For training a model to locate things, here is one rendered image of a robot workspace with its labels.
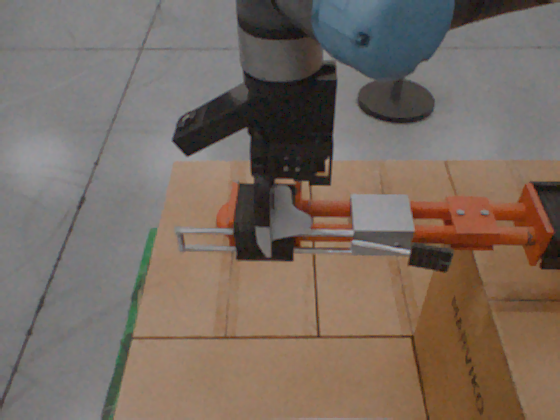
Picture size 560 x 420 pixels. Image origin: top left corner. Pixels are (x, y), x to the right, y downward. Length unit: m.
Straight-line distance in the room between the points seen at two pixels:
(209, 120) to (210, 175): 1.00
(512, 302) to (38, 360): 1.52
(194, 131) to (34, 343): 1.51
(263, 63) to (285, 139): 0.09
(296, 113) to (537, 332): 0.42
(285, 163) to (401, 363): 0.69
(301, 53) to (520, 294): 0.47
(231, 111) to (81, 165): 2.08
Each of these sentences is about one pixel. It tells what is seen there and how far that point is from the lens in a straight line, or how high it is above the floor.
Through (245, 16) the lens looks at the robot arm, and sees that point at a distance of 0.45.
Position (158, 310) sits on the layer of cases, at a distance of 1.21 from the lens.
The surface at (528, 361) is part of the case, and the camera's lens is 0.71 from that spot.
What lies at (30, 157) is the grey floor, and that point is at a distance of 2.70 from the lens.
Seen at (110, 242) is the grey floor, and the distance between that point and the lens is 2.15.
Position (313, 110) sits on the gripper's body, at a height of 1.24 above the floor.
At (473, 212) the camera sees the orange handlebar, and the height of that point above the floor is 1.09.
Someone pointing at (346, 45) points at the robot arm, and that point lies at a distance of 0.33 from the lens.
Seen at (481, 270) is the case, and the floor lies 0.94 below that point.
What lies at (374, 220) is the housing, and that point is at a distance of 0.60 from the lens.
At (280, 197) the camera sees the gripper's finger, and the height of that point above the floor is 1.14.
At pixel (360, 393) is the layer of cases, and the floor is 0.54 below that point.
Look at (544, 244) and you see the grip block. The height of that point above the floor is 1.08.
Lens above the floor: 1.51
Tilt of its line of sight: 45 degrees down
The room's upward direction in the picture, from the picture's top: straight up
